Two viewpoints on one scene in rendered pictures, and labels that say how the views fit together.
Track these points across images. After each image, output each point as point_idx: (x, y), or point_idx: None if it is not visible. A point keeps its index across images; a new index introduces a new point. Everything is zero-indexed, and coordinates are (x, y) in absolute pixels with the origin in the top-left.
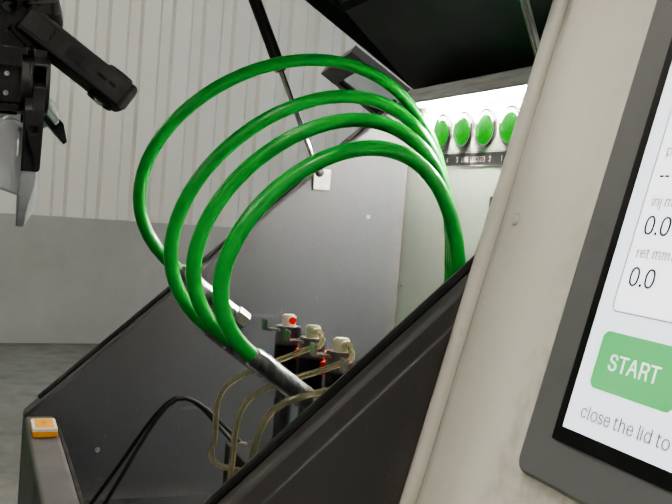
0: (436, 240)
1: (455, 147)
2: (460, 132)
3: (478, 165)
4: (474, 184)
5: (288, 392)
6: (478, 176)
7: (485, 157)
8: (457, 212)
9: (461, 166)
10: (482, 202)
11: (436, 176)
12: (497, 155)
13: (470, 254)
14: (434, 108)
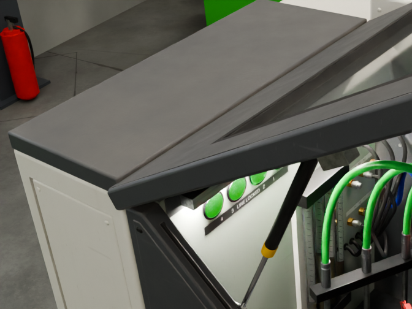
0: (222, 275)
1: (227, 204)
2: (243, 189)
3: (254, 197)
4: (252, 211)
5: None
6: (255, 203)
7: (260, 188)
8: (240, 240)
9: (238, 211)
10: (262, 214)
11: None
12: (270, 179)
13: (258, 251)
14: None
